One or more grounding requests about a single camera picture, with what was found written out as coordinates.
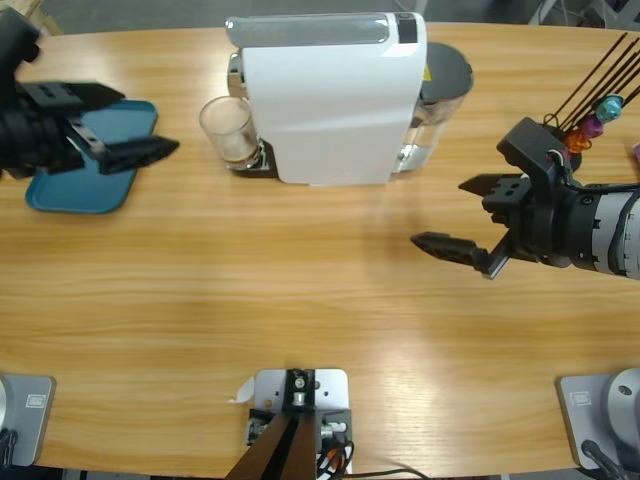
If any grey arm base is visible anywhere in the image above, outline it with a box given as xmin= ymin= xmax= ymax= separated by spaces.
xmin=557 ymin=368 xmax=640 ymax=471
xmin=0 ymin=373 xmax=58 ymax=467

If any teal coffee capsule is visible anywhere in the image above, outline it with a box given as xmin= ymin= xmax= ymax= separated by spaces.
xmin=597 ymin=95 xmax=625 ymax=123

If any black capsule holder with rods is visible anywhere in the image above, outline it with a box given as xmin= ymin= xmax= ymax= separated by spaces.
xmin=542 ymin=32 xmax=640 ymax=171

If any thin black cable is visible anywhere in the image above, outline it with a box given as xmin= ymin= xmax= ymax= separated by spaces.
xmin=349 ymin=467 xmax=431 ymax=480

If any orange white wire bundle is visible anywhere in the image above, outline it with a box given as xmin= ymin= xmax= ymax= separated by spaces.
xmin=315 ymin=439 xmax=357 ymax=476

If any clear glass cup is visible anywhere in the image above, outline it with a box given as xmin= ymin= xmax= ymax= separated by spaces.
xmin=198 ymin=96 xmax=264 ymax=172

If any white paper tag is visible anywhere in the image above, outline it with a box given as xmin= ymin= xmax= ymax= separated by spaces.
xmin=228 ymin=377 xmax=257 ymax=404

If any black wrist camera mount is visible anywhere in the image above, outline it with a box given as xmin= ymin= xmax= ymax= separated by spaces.
xmin=496 ymin=117 xmax=577 ymax=190
xmin=0 ymin=9 xmax=43 ymax=94

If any grey metal stool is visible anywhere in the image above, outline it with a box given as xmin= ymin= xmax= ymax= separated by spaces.
xmin=527 ymin=0 xmax=566 ymax=26

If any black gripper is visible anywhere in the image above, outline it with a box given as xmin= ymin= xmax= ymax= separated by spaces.
xmin=409 ymin=172 xmax=599 ymax=280
xmin=0 ymin=79 xmax=180 ymax=180

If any white capsule coffee machine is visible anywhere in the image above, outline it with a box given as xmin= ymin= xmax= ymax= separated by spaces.
xmin=223 ymin=11 xmax=429 ymax=189

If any gold orange coffee capsule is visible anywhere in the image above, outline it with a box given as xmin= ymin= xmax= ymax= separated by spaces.
xmin=568 ymin=129 xmax=593 ymax=154

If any white mount block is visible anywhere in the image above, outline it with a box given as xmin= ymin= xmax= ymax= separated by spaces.
xmin=247 ymin=368 xmax=355 ymax=475

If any metal drip tray grille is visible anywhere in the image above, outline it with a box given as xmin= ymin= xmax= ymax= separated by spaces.
xmin=233 ymin=139 xmax=279 ymax=180

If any black base cable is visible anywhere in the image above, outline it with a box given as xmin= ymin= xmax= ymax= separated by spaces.
xmin=581 ymin=438 xmax=629 ymax=480
xmin=0 ymin=427 xmax=20 ymax=467

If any purple coffee capsule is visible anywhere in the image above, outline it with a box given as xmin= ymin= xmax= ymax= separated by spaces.
xmin=581 ymin=113 xmax=608 ymax=139

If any teal plastic tray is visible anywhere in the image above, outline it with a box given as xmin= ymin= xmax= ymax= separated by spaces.
xmin=24 ymin=98 xmax=160 ymax=216

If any dark camera post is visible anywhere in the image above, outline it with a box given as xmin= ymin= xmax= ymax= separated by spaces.
xmin=223 ymin=368 xmax=321 ymax=480

